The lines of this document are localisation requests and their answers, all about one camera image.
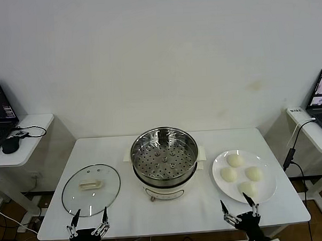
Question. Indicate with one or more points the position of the black usb hub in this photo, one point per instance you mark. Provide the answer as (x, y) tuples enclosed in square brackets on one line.
[(21, 133)]

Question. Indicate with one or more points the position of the black computer mouse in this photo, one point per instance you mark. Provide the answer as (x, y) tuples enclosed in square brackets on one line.
[(10, 145)]

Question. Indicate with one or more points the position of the white round plate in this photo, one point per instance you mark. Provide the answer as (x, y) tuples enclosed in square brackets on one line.
[(222, 187)]

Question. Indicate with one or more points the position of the steel steamer basket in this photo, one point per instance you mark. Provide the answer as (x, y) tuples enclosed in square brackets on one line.
[(144, 170)]

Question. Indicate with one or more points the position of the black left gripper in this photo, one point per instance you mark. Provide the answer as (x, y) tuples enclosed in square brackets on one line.
[(84, 237)]

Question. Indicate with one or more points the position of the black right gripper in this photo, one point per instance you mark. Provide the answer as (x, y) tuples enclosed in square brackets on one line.
[(249, 224)]

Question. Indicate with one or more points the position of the black laptop with dark screen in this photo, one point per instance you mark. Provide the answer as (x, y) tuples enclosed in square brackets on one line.
[(0, 106)]

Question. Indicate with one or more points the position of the white wall outlet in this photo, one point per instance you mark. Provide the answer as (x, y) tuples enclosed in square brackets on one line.
[(36, 175)]

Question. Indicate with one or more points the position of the white side table with mouse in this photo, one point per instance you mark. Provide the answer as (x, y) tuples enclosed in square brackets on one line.
[(35, 123)]

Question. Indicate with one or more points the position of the white side table with label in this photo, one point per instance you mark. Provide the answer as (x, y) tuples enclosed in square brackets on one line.
[(315, 143)]

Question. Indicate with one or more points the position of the cream electric cooker base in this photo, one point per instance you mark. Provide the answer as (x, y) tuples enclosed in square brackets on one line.
[(164, 191)]

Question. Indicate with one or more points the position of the white steamed baozi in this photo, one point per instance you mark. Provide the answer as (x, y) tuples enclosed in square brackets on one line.
[(246, 188), (254, 173), (228, 174), (235, 160)]

